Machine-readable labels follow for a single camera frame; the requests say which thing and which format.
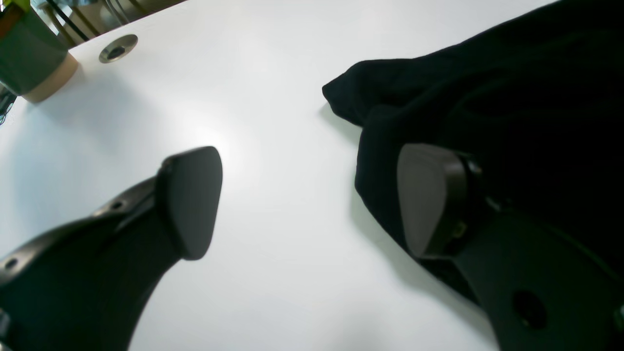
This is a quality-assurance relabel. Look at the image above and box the black T-shirt with emoji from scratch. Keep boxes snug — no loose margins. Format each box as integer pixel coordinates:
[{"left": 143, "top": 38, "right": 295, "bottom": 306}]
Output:
[{"left": 322, "top": 0, "right": 624, "bottom": 283}]

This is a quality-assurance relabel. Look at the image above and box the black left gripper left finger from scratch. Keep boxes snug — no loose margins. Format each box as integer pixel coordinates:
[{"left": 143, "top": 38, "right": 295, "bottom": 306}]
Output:
[{"left": 0, "top": 146, "right": 223, "bottom": 351}]

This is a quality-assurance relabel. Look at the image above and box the potted green plant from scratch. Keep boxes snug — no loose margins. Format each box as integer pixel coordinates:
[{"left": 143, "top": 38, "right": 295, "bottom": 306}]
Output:
[{"left": 0, "top": 0, "right": 79, "bottom": 104}]

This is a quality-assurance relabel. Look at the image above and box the silver table grommet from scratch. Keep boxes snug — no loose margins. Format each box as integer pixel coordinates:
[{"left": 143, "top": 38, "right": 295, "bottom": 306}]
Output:
[{"left": 98, "top": 34, "right": 138, "bottom": 64}]

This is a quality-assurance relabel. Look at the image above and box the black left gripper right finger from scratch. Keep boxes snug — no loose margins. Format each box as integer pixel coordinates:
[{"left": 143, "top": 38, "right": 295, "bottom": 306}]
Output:
[{"left": 396, "top": 144, "right": 623, "bottom": 351}]

